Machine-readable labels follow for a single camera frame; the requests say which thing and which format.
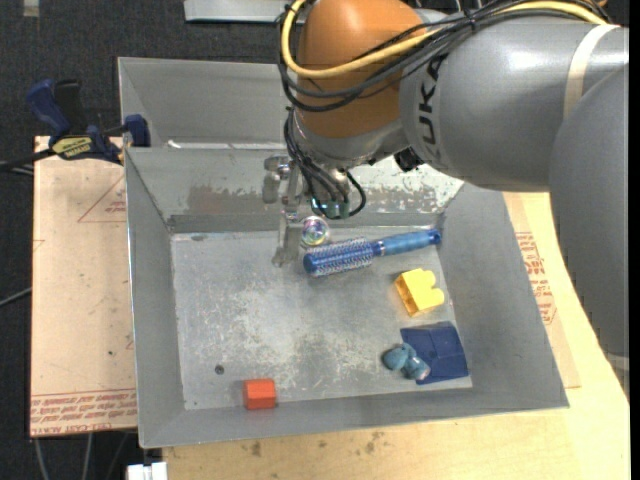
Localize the grey metal bin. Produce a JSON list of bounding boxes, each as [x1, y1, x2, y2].
[[117, 56, 570, 450]]

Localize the dark blue block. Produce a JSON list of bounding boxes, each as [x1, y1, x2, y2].
[[399, 320, 470, 386]]

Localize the brown cardboard board, red print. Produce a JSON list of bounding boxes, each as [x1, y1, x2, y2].
[[28, 134, 583, 439]]

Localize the orange-red cube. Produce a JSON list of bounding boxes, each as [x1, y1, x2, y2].
[[242, 378, 278, 411]]

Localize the blue round hairbrush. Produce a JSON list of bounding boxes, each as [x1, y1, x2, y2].
[[302, 227, 443, 279]]

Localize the black cylinder on white bracket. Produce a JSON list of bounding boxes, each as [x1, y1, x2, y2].
[[393, 146, 422, 173]]

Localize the clear iridescent glass ball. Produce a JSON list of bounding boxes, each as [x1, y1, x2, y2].
[[301, 215, 331, 248]]

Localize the yellow toy building brick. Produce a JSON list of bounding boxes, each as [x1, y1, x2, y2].
[[394, 268, 446, 318]]

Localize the teal toy figure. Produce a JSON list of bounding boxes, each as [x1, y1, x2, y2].
[[381, 343, 432, 381]]

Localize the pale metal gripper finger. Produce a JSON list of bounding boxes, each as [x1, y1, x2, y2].
[[270, 209, 302, 270], [261, 155, 293, 205]]

